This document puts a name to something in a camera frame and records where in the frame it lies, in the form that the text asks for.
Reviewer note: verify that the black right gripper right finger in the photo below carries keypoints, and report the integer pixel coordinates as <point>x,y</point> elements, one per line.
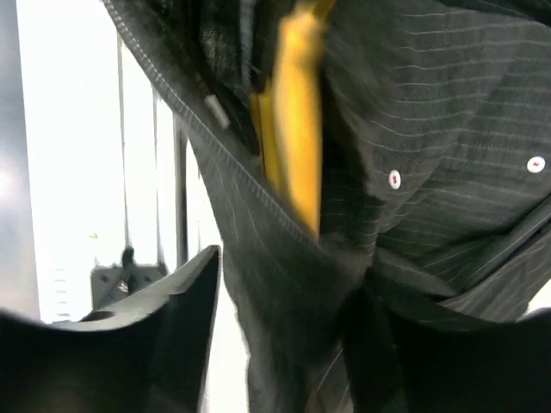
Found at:
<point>370,356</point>

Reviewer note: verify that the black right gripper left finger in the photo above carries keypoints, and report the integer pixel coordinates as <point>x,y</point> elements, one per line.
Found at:
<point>172,314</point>

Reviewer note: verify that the hanger of black shirt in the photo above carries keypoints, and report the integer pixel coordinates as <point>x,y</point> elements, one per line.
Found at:
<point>288,113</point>

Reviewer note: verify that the black pinstripe shirt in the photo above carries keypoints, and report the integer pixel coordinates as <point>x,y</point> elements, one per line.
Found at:
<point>435,191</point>

